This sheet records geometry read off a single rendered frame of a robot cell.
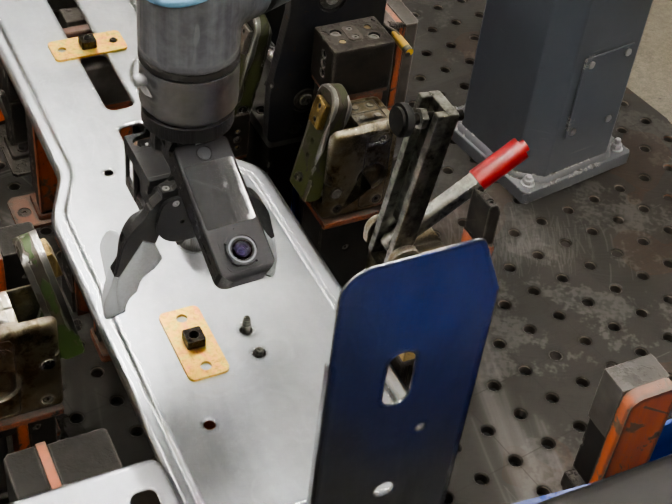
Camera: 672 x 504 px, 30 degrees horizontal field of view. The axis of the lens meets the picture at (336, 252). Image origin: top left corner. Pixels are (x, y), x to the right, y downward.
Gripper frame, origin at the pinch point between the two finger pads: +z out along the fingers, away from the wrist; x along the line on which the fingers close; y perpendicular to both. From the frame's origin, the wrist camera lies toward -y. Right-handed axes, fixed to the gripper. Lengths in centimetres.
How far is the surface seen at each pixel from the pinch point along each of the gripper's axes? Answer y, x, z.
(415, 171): -1.3, -19.4, -10.4
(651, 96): 122, -173, 106
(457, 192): -0.4, -24.9, -5.7
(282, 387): -7.5, -5.4, 5.2
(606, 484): -55, 9, -50
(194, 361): -2.2, 0.7, 4.9
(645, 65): 135, -179, 106
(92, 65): 44.8, -4.9, 6.6
